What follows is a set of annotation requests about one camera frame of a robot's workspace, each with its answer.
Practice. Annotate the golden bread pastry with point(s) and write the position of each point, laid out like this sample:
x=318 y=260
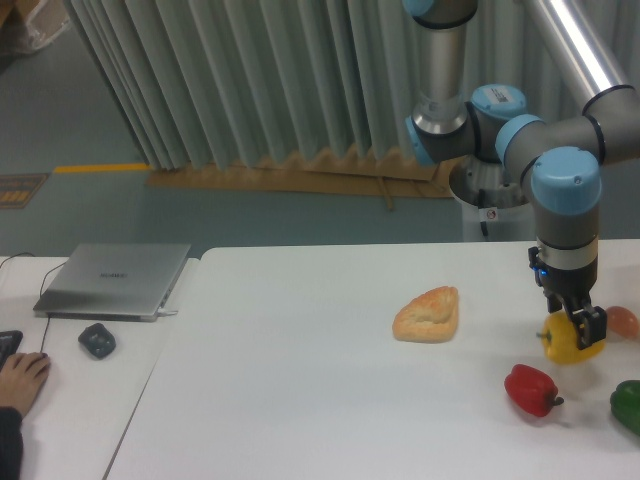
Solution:
x=431 y=317

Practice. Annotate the red bell pepper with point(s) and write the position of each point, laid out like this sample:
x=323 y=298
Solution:
x=532 y=390

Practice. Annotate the black computer mouse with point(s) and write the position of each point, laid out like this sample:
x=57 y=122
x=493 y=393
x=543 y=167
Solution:
x=98 y=341

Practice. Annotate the green bell pepper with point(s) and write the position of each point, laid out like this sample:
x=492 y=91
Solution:
x=624 y=404

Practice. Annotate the brown egg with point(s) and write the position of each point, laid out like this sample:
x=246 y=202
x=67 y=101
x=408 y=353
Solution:
x=622 y=322

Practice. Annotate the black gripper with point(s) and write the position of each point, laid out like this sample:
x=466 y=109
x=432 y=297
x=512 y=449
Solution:
x=568 y=288

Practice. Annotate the brown cardboard sheet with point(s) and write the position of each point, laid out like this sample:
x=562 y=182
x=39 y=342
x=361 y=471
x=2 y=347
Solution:
x=392 y=177

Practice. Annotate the person's bare hand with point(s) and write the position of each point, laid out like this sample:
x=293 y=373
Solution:
x=22 y=377

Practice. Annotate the silver closed laptop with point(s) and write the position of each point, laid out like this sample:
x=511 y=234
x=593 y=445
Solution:
x=114 y=281

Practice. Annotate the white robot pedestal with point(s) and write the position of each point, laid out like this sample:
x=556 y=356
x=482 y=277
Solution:
x=493 y=206

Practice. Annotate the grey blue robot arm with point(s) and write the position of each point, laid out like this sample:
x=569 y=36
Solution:
x=557 y=166

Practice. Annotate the dark sleeved forearm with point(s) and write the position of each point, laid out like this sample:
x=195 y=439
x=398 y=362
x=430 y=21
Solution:
x=11 y=443

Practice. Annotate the pale green folded curtain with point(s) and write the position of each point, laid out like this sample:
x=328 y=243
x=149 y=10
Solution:
x=218 y=82

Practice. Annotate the black keyboard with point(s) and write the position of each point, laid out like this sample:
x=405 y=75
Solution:
x=9 y=344

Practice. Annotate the yellow bell pepper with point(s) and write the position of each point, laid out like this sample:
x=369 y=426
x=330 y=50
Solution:
x=559 y=340

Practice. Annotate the white usb plug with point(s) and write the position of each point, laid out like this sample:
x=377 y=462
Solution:
x=166 y=312

